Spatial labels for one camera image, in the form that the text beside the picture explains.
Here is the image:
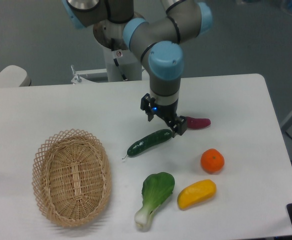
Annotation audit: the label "woven wicker basket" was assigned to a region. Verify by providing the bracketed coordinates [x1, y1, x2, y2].
[32, 129, 112, 228]

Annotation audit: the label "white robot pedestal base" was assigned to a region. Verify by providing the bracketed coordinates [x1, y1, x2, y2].
[71, 20, 144, 84]

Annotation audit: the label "green cucumber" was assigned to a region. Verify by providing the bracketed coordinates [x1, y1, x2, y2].
[122, 129, 173, 160]

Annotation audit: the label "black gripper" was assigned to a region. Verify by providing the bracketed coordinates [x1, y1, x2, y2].
[140, 93, 188, 138]

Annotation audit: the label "yellow mango slice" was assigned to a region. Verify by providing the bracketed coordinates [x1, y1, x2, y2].
[177, 179, 217, 210]

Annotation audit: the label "white chair armrest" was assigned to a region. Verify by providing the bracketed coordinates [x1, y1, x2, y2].
[0, 65, 32, 89]

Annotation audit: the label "purple sweet potato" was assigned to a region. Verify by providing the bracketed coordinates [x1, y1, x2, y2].
[186, 116, 211, 130]

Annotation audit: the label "green bok choy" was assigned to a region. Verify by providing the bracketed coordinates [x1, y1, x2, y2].
[134, 172, 175, 231]

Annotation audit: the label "orange tangerine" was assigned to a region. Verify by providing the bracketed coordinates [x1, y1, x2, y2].
[200, 148, 225, 173]

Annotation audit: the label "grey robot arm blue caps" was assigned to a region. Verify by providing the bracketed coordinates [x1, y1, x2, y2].
[63, 0, 213, 135]

